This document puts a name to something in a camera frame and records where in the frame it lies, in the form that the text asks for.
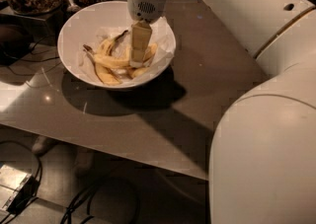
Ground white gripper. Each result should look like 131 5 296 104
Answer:
127 0 166 68

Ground yellow banana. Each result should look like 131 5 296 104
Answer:
93 31 127 86
83 40 158 69
124 46 152 79

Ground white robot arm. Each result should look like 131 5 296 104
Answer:
128 0 316 224

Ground white ceramic bowl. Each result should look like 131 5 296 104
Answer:
56 0 177 90

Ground dark round object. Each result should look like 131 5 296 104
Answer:
0 24 34 65

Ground right foot in sock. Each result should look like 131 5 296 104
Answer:
74 148 94 178

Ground foot in sock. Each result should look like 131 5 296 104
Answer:
32 135 57 156
74 148 94 178

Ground left foot in sock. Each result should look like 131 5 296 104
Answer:
32 135 57 156

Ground silver box on floor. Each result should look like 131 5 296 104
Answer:
0 165 33 214

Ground black cable on table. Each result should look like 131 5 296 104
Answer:
0 35 62 78

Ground black floor cables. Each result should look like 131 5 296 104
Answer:
0 140 141 224

